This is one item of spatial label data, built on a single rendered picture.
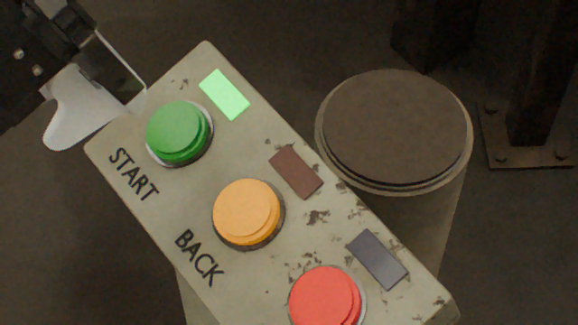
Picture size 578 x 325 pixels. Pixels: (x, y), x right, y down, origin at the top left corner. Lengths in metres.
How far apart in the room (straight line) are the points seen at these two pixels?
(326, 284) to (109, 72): 0.17
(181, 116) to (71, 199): 0.73
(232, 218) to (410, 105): 0.22
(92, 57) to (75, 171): 0.90
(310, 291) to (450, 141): 0.22
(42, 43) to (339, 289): 0.21
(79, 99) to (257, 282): 0.15
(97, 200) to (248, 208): 0.77
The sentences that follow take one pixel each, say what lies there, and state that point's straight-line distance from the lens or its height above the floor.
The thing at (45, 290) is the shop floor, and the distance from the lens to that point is 1.24.
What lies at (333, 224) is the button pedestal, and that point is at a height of 0.61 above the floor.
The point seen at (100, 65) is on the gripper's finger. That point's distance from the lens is 0.43.
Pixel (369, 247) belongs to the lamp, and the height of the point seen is 0.62.
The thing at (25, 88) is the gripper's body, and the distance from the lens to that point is 0.44.
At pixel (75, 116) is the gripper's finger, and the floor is 0.70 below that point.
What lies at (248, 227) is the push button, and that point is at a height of 0.61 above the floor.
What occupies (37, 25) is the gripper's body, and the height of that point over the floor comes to 0.78.
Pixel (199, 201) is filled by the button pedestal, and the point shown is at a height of 0.59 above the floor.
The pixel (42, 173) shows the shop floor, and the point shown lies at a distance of 1.34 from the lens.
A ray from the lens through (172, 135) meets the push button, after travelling 0.58.
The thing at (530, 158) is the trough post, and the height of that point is 0.01.
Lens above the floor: 1.07
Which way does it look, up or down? 55 degrees down
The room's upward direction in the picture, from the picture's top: straight up
